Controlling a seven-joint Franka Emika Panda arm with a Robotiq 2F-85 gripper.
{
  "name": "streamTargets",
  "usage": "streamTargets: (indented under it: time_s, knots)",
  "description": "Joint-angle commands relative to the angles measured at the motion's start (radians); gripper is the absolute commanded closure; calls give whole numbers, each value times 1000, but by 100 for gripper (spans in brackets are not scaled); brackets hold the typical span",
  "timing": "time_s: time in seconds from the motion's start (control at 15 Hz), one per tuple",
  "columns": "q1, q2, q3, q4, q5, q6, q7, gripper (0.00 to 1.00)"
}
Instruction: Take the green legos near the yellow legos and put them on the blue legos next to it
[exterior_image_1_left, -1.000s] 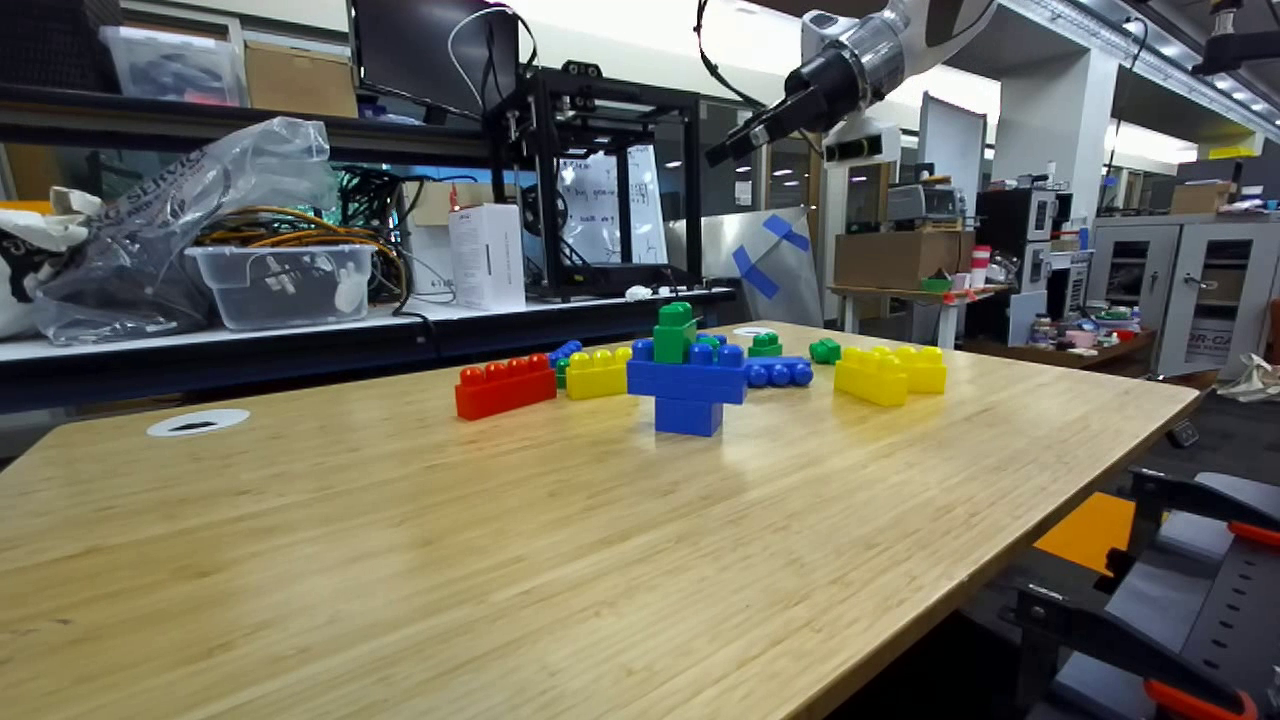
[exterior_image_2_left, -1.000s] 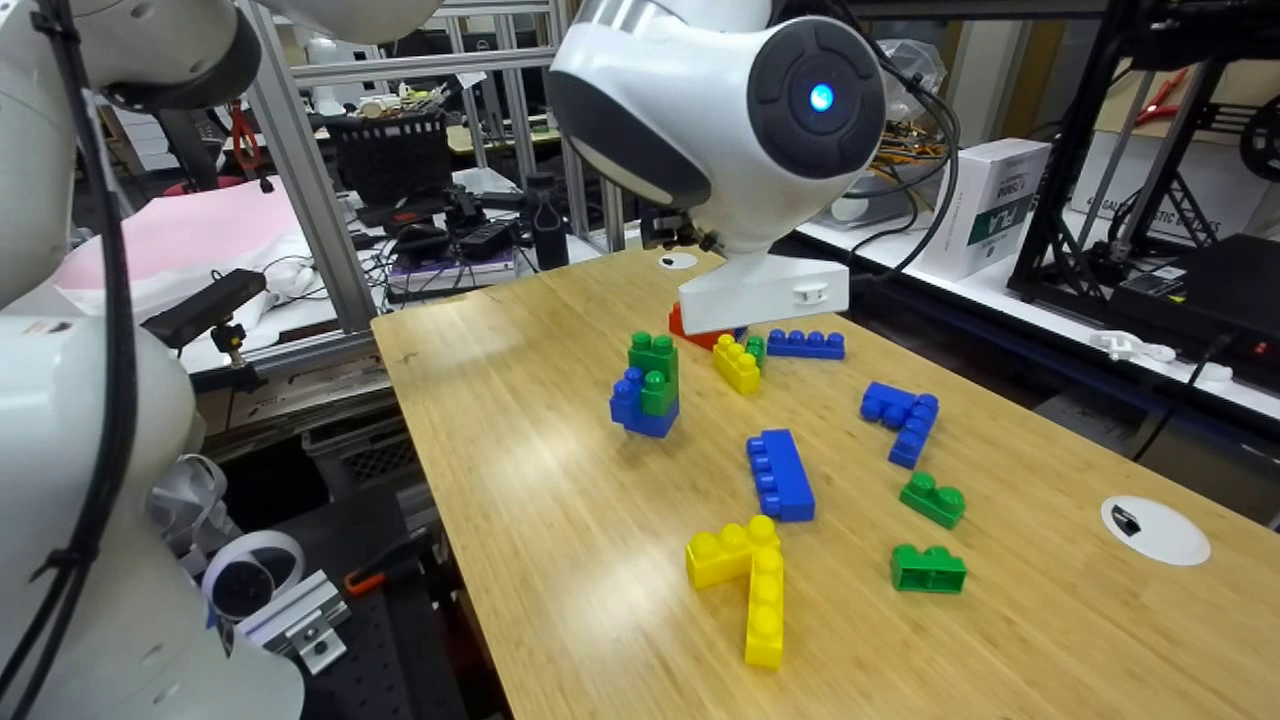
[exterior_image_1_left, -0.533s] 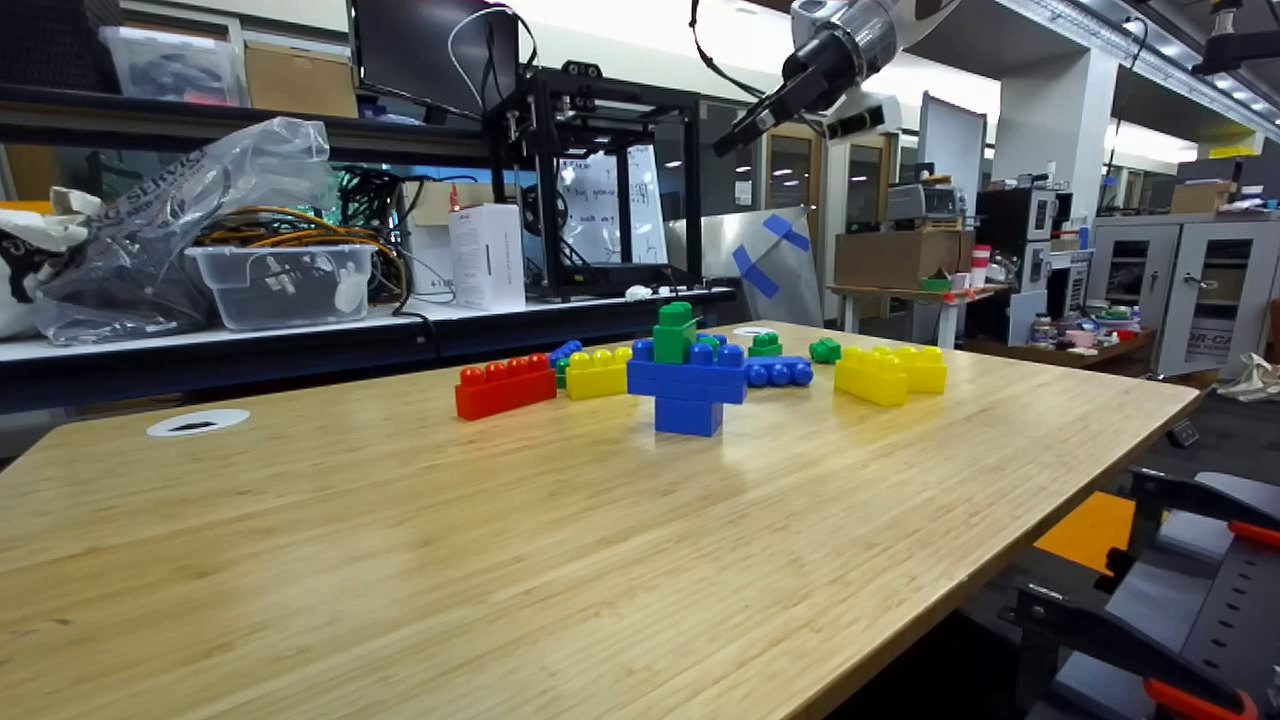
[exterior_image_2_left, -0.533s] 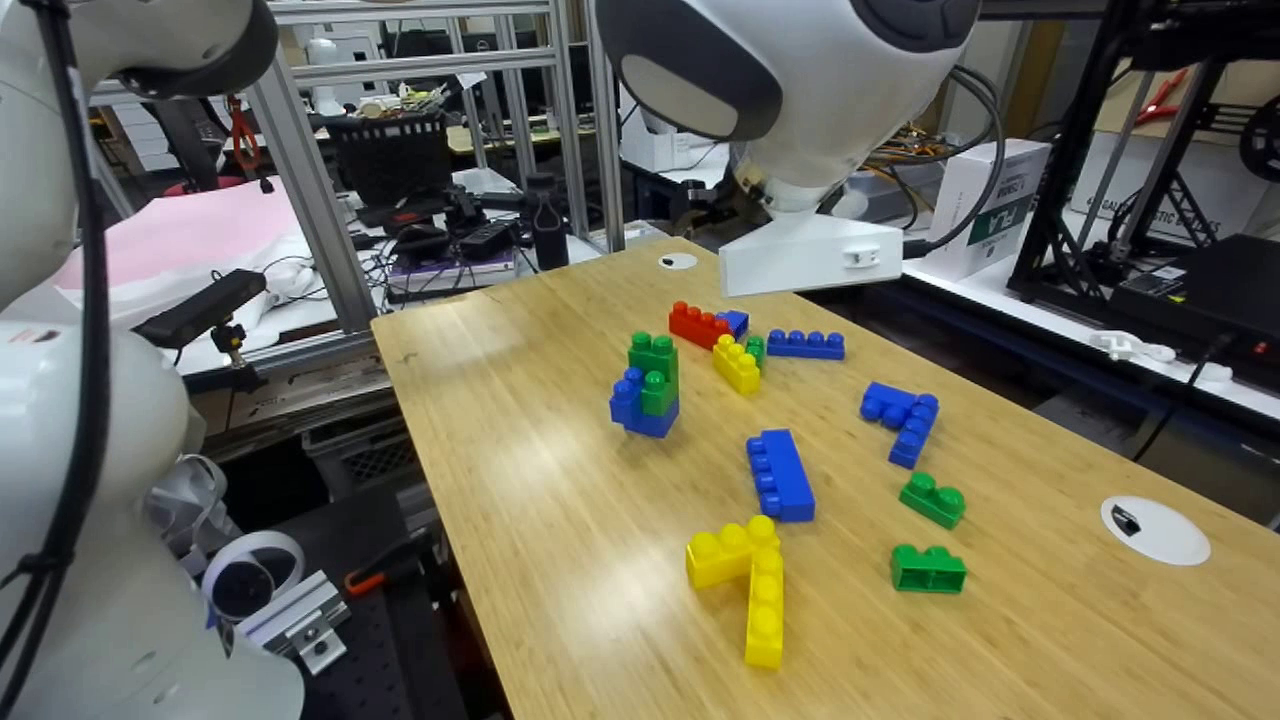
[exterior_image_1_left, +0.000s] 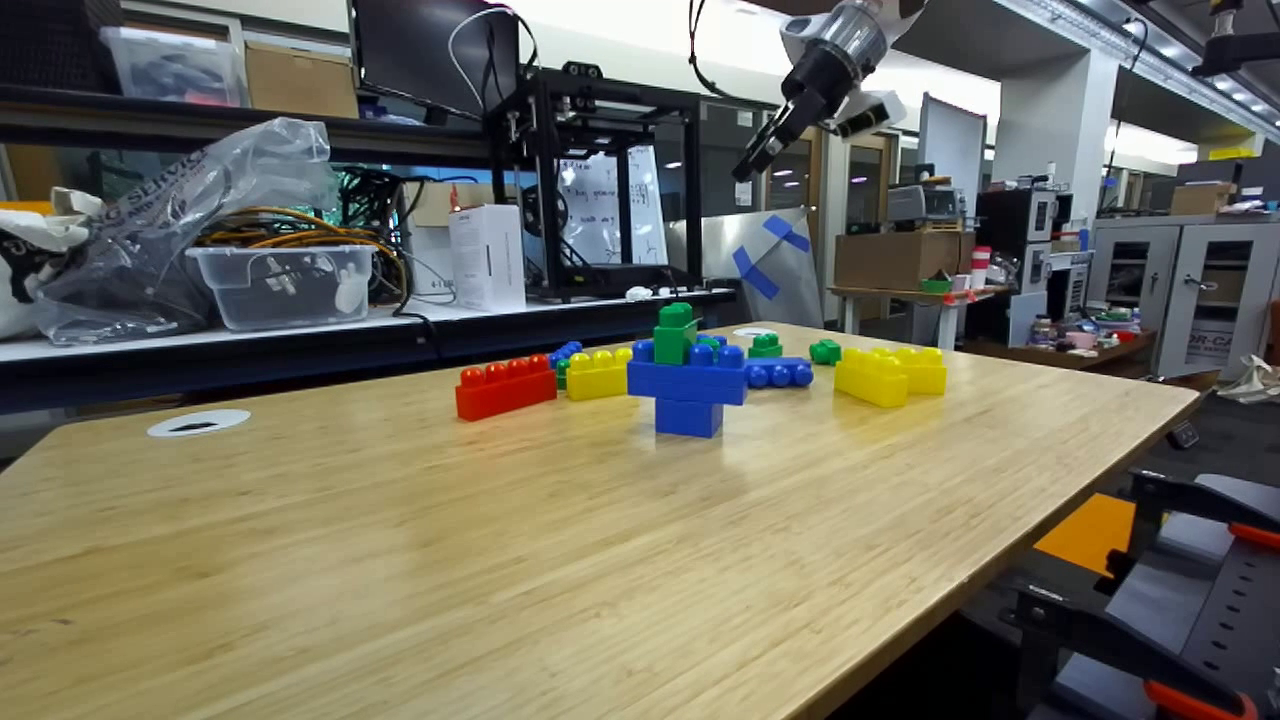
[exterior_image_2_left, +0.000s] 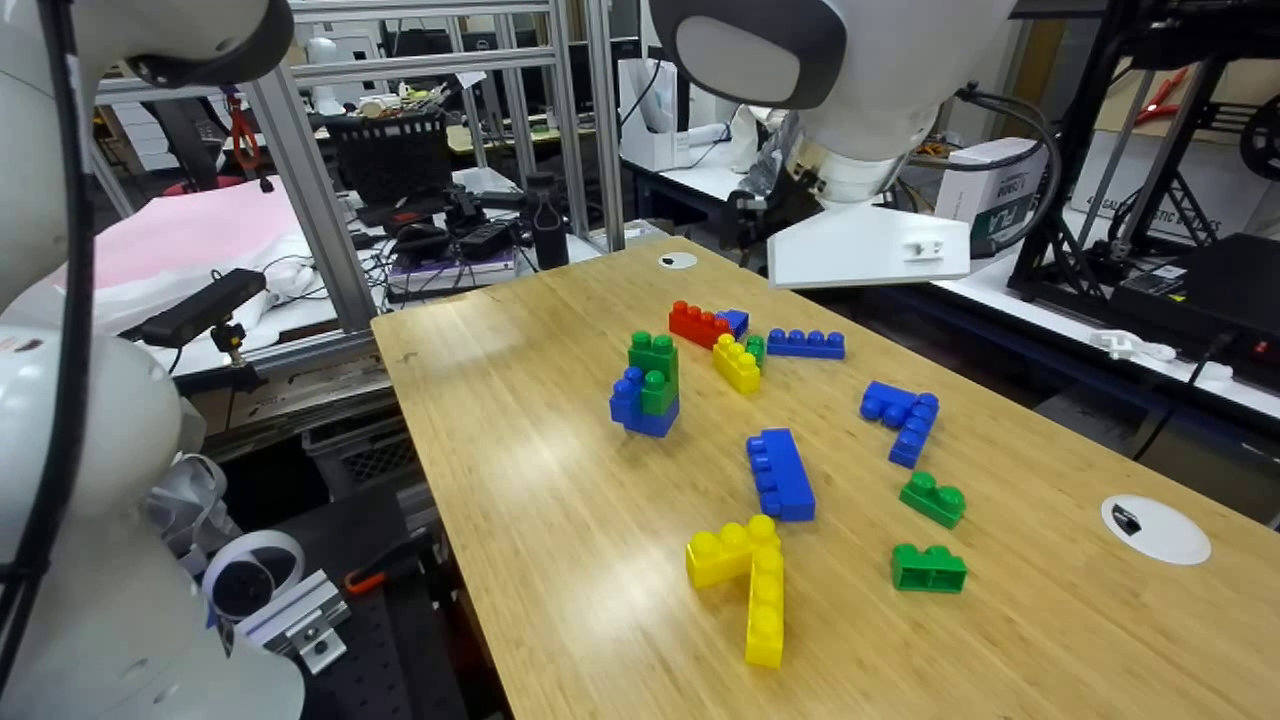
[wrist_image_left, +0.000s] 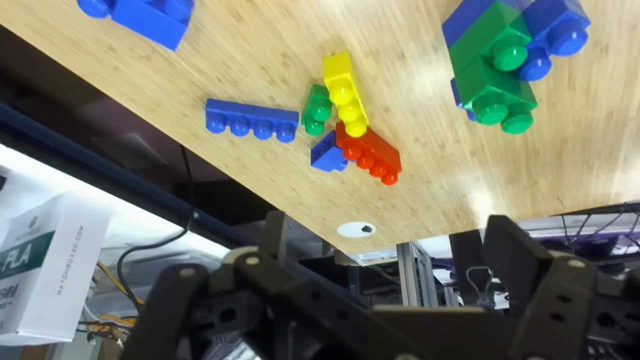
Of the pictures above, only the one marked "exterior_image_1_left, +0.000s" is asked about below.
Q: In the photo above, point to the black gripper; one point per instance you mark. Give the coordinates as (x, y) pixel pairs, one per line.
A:
(812, 89)

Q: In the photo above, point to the green lego brick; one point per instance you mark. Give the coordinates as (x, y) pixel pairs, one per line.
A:
(766, 344)
(824, 354)
(673, 332)

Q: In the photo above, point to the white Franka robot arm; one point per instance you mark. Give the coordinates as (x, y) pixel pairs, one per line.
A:
(866, 21)

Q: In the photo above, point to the large brown cardboard box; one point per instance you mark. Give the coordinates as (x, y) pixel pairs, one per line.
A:
(907, 262)

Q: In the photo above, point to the long blue lego brick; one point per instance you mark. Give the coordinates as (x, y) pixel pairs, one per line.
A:
(781, 372)

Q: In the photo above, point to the stacked blue lego bricks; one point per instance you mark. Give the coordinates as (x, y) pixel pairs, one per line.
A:
(689, 395)

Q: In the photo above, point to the long yellow lego brick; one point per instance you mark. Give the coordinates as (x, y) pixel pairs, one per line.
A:
(924, 370)

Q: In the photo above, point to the short yellow lego brick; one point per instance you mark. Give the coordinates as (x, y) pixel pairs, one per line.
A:
(599, 372)

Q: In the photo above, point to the flat blue lego brick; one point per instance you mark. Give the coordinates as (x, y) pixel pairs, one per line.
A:
(564, 349)

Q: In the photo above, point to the white cardboard box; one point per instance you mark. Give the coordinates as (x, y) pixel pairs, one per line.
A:
(486, 257)

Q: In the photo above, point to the red lego brick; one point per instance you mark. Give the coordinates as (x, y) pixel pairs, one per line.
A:
(504, 387)

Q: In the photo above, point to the black monitor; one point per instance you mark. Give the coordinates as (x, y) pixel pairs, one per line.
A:
(426, 54)

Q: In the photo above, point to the small brown cardboard box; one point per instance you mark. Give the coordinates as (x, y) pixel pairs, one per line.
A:
(1203, 197)

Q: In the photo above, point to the grey metal cabinet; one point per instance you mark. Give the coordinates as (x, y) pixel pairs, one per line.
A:
(1184, 293)

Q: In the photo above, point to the brown cardboard box on shelf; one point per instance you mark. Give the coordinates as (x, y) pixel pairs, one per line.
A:
(301, 82)

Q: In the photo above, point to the orange floor mat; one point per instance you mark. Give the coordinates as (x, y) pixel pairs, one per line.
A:
(1084, 530)

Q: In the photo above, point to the clear plastic container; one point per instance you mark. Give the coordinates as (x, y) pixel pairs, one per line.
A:
(283, 287)

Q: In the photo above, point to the clear storage bin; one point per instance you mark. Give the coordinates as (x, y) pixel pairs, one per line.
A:
(164, 66)

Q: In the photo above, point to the clear plastic bag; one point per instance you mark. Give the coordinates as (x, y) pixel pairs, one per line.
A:
(161, 226)

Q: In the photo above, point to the small white table grommet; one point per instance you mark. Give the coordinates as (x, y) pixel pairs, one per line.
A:
(197, 423)

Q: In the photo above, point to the black shelf board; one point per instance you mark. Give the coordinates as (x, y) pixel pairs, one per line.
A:
(132, 122)

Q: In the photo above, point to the white workbench top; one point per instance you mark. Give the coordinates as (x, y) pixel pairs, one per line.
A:
(132, 344)

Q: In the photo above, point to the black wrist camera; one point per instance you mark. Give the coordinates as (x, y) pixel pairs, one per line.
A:
(866, 118)

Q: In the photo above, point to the black 3D printer frame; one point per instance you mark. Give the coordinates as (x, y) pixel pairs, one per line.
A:
(553, 175)

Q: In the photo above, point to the black overhead camera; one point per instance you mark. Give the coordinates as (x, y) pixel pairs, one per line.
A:
(1240, 45)

